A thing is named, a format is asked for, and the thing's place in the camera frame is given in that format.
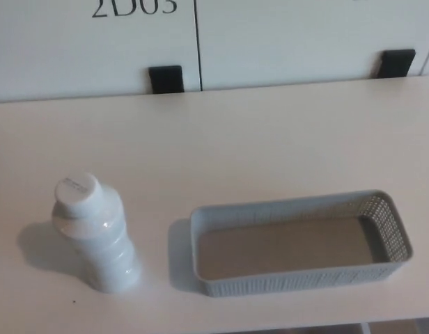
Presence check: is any white cabinet door 2D03 print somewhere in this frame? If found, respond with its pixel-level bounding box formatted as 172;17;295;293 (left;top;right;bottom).
0;0;203;104

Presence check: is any white cabinet door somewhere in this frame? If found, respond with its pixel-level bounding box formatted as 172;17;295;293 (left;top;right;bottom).
195;0;429;93

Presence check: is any grey plastic mesh basket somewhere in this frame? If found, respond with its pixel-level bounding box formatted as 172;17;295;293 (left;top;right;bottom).
189;189;414;299

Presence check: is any black cabinet handle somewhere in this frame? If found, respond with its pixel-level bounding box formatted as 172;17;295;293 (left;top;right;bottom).
148;65;185;94
379;49;417;79

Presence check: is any white plastic bottle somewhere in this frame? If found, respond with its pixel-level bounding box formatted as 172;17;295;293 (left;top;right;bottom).
51;172;143;295

